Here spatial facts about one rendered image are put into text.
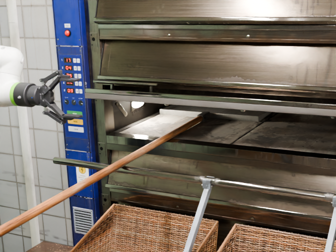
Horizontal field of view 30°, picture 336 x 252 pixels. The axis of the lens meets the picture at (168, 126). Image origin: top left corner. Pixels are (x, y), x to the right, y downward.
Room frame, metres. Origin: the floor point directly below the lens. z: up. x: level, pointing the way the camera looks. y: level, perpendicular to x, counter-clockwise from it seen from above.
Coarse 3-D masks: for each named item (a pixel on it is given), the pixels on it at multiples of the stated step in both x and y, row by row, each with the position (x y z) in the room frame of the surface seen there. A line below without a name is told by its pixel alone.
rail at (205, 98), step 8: (88, 88) 2.72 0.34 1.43; (96, 88) 2.71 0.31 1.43; (152, 96) 2.56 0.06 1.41; (160, 96) 2.54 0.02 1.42; (168, 96) 2.52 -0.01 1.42; (176, 96) 2.50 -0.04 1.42; (184, 96) 2.49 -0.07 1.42; (192, 96) 2.47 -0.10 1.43; (200, 96) 2.45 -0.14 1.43; (208, 96) 2.43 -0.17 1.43; (216, 96) 2.42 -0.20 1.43; (264, 104) 2.32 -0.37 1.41; (272, 104) 2.30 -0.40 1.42; (280, 104) 2.29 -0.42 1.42; (288, 104) 2.27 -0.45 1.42; (296, 104) 2.26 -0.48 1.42; (304, 104) 2.24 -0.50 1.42; (312, 104) 2.23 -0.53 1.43; (320, 104) 2.21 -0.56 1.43; (328, 104) 2.20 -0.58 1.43
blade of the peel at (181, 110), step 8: (160, 112) 3.23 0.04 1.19; (168, 112) 3.21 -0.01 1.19; (176, 112) 3.19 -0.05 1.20; (184, 112) 3.17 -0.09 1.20; (192, 112) 3.14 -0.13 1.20; (200, 112) 3.12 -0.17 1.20; (216, 112) 3.20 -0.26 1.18; (224, 112) 3.19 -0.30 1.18; (232, 112) 3.18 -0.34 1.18; (240, 112) 3.17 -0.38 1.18; (248, 112) 3.16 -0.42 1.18; (256, 112) 3.15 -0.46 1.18; (264, 112) 3.15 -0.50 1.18; (248, 120) 3.00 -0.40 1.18; (256, 120) 2.98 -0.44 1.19
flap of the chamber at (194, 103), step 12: (96, 96) 2.69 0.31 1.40; (108, 96) 2.66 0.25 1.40; (120, 96) 2.63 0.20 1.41; (132, 96) 2.60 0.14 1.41; (144, 96) 2.58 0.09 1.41; (228, 108) 2.39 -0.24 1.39; (240, 108) 2.36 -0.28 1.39; (252, 108) 2.34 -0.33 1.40; (264, 108) 2.31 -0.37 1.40; (276, 108) 2.29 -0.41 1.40; (288, 108) 2.27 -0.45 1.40; (300, 108) 2.25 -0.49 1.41; (312, 108) 2.23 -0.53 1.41
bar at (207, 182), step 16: (64, 160) 2.51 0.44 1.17; (80, 160) 2.48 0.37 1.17; (160, 176) 2.28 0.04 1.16; (176, 176) 2.25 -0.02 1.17; (192, 176) 2.22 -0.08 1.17; (208, 176) 2.21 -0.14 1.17; (208, 192) 2.17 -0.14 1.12; (272, 192) 2.06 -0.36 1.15; (288, 192) 2.03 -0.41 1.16; (304, 192) 2.01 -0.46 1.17; (320, 192) 1.99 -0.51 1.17; (192, 224) 2.09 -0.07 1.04; (192, 240) 2.05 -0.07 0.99
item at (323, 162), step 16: (128, 144) 2.80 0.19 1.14; (144, 144) 2.75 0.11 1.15; (160, 144) 2.71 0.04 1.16; (176, 144) 2.67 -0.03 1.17; (192, 144) 2.63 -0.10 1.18; (208, 144) 2.61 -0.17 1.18; (224, 144) 2.60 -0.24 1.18; (272, 160) 2.45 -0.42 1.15; (288, 160) 2.42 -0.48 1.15; (304, 160) 2.39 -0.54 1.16; (320, 160) 2.36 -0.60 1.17
